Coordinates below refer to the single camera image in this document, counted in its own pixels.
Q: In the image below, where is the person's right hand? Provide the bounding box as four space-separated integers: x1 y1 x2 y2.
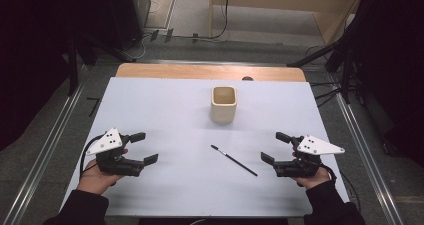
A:
292 166 333 190

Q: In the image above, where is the wooden shelf unit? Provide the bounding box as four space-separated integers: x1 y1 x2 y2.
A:
209 0 368 46

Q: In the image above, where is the left hand-held gripper cable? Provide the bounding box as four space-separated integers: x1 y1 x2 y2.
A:
79 134 104 183

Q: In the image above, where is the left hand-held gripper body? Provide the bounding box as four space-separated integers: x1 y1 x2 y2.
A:
85 127 145 178

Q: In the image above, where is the white floor cable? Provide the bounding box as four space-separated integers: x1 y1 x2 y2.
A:
131 0 162 60

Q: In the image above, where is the black pen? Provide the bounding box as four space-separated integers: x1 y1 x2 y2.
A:
210 144 259 178

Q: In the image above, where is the black cabinet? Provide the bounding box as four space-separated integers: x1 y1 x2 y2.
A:
106 0 151 51

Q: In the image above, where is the metal floor rail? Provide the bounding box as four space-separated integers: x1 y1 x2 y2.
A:
334 93 404 225
3 81 86 225

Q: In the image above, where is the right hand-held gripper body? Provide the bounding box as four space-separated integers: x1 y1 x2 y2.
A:
273 134 346 179

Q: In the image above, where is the cream square pen holder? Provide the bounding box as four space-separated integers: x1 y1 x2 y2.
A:
210 85 238 125

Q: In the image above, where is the person's left hand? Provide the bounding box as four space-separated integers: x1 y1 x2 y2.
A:
76 162 125 196

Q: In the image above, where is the black hanging cable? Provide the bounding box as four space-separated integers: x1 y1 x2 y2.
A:
196 0 232 41

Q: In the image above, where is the black metal stand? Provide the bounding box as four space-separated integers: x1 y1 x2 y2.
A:
66 31 134 98
287 34 359 104

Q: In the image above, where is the black curtain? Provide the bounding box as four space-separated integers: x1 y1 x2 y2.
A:
0 0 111 151
353 0 424 168

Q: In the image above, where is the thin black floor cable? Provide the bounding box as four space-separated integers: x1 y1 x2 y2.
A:
339 169 363 216

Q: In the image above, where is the white table mat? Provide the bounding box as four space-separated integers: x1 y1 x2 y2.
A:
59 77 350 218

